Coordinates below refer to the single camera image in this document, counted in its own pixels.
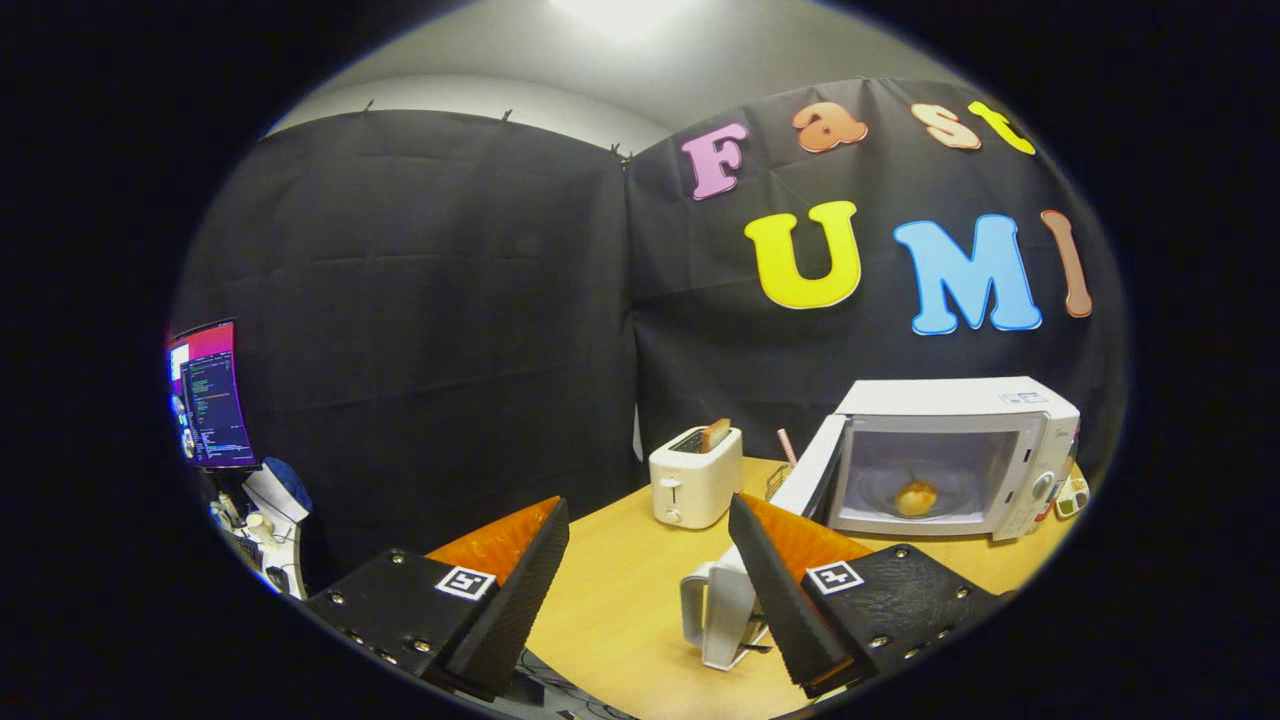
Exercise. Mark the white divided dish of beans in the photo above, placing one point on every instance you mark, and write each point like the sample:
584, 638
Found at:
1072, 497

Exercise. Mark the golden bread bun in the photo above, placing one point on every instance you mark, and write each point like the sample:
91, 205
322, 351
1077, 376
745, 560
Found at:
915, 498

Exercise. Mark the white toaster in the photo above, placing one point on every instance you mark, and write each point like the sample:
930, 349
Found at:
695, 485

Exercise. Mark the blue and white object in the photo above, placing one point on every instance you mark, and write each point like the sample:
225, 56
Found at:
280, 490

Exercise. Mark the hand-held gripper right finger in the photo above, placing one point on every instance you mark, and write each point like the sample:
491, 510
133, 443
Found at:
780, 600

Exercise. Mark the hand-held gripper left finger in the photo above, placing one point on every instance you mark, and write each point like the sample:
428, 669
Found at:
520, 600

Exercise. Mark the white microwave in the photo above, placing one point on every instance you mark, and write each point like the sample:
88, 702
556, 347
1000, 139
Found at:
950, 400

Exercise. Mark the pink striped straw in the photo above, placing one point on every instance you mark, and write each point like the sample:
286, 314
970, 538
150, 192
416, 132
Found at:
787, 448

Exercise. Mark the toast slice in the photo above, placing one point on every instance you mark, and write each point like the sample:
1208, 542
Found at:
715, 435

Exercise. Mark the computer monitor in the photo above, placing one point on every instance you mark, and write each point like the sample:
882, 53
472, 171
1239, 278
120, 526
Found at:
212, 395

